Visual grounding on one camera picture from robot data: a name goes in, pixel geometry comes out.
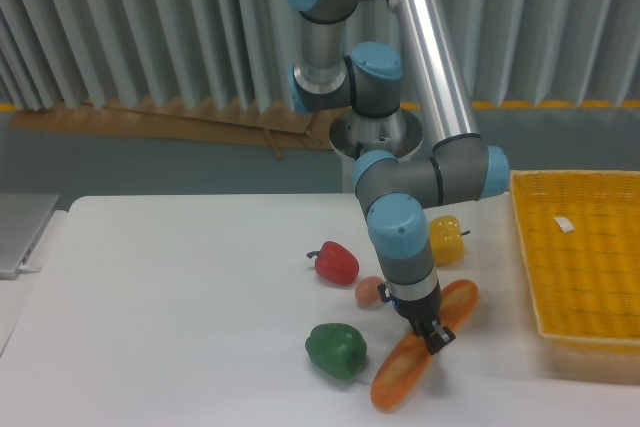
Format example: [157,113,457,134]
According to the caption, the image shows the white charger cable plug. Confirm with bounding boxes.
[17,265,42,274]

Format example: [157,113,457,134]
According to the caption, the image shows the yellow toy bell pepper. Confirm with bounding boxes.
[429,215,469,267]

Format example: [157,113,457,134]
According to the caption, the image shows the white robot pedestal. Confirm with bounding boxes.
[329,109,423,193]

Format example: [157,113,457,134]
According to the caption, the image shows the silver laptop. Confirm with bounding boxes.
[1,193,58,280]

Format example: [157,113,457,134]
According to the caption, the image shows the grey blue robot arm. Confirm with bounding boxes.
[288,0,510,353]

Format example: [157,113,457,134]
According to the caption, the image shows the white paper label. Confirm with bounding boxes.
[554,216,575,233]

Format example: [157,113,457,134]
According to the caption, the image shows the green toy bell pepper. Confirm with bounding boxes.
[305,323,368,380]

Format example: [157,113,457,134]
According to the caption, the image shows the red toy bell pepper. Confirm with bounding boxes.
[306,241,360,286]

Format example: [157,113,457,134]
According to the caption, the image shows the orange toy baguette bread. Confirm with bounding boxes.
[370,279,479,411]

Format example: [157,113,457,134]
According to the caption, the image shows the brown cardboard sheet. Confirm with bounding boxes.
[10,98,341,159]

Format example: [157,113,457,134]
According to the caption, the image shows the brown toy egg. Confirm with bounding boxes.
[355,276,383,308]

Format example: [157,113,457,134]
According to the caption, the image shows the yellow woven basket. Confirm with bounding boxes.
[510,170,639,352]

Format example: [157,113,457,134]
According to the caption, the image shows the grey pleated curtain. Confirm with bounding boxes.
[1,0,639,111]

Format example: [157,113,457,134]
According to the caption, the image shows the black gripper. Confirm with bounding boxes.
[378,283,456,355]

